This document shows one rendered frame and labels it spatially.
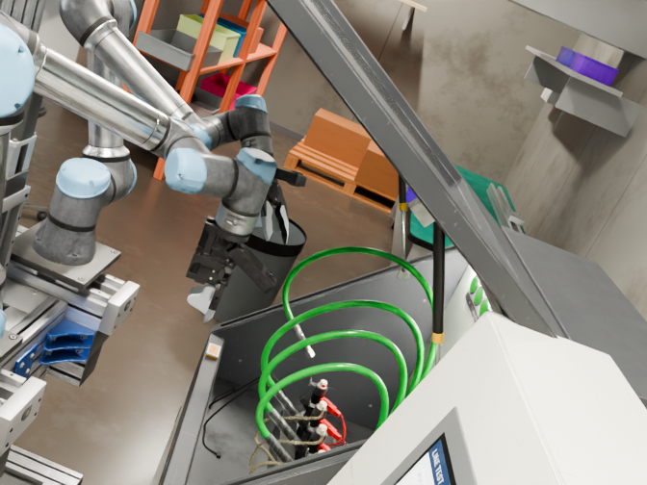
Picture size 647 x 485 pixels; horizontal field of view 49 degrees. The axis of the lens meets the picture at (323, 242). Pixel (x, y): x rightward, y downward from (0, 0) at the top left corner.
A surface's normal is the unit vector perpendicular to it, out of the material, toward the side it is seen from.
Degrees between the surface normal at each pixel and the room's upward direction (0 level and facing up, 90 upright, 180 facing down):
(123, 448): 0
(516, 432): 76
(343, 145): 90
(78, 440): 0
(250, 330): 90
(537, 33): 90
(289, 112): 90
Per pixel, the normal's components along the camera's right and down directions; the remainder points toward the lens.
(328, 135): -0.13, 0.33
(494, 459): -0.81, -0.54
